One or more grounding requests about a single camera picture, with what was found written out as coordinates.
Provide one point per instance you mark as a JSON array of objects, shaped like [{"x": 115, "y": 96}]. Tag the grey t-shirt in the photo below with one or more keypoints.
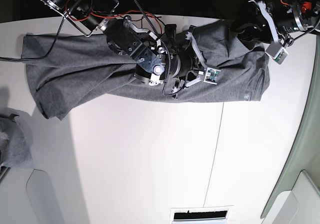
[{"x": 80, "y": 69}]

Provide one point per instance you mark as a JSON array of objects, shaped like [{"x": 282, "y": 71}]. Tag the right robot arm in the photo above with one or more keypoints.
[{"x": 148, "y": 48}]

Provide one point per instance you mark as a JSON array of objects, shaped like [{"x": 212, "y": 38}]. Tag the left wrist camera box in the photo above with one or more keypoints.
[{"x": 277, "y": 52}]

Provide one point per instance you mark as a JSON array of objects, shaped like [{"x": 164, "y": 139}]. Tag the white bin at lower right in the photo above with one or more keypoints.
[{"x": 299, "y": 205}]

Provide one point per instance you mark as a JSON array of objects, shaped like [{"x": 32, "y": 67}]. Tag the grey cloth pile at left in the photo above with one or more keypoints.
[{"x": 16, "y": 139}]

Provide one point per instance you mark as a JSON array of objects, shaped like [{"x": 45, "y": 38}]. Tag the white bin at lower left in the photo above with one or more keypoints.
[{"x": 28, "y": 196}]

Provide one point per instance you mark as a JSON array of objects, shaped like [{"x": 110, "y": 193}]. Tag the white bin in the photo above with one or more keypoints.
[
  {"x": 299, "y": 205},
  {"x": 28, "y": 196}
]

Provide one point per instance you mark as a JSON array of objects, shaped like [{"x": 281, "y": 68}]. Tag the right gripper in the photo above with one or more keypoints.
[{"x": 187, "y": 65}]

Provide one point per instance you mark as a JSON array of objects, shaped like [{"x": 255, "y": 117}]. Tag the white cable grommet slot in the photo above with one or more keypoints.
[{"x": 200, "y": 214}]

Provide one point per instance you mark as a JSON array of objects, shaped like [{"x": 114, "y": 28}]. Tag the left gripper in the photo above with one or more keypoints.
[{"x": 258, "y": 22}]

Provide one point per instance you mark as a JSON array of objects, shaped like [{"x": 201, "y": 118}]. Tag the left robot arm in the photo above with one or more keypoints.
[{"x": 307, "y": 15}]

